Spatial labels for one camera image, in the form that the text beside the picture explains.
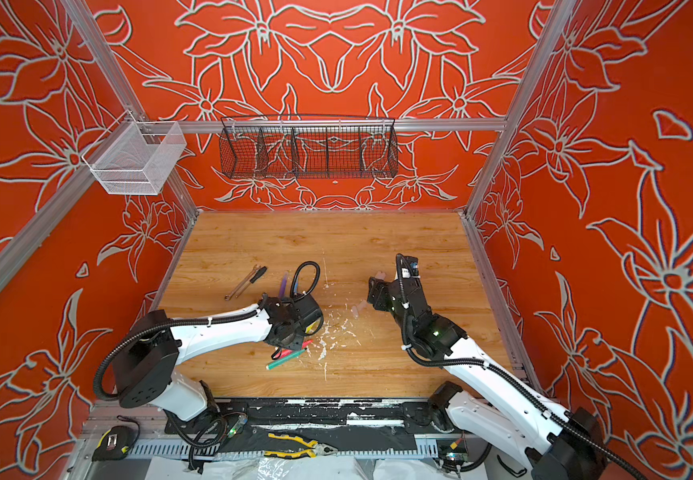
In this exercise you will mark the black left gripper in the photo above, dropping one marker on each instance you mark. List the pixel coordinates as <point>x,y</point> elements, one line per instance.
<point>303,333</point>

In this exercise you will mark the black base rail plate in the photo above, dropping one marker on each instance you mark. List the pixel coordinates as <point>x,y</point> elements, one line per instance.
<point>415,415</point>

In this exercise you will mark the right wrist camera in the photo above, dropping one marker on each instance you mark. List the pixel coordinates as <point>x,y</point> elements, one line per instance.
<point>409,272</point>

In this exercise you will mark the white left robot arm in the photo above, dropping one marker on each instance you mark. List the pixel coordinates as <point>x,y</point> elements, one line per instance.
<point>143,368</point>

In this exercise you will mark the black wire basket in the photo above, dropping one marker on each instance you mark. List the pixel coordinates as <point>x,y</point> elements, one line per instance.
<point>319,147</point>

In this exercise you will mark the yellow handled pliers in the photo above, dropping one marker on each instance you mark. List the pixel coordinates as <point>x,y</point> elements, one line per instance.
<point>301,448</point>

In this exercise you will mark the green highlighter pen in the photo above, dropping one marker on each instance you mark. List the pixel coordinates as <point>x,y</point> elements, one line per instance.
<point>280,361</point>

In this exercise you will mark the pink highlighter pen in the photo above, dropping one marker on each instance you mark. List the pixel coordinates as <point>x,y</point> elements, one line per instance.
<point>304,346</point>

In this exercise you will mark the purple highlighter pen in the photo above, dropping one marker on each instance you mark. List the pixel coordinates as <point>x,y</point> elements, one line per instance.
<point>284,284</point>

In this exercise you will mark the white mesh basket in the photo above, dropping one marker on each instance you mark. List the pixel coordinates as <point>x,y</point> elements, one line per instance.
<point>132,162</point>

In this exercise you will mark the black handled screwdriver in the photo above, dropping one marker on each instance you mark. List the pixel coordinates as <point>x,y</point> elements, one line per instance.
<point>257,274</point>

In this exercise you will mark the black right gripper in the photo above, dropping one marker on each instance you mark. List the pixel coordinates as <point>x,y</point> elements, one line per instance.
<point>382,290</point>

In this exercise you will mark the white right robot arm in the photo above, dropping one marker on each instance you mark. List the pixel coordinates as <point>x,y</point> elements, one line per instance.
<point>545,438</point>

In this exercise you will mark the left tape measure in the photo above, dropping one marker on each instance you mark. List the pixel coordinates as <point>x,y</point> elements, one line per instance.
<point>115,444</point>

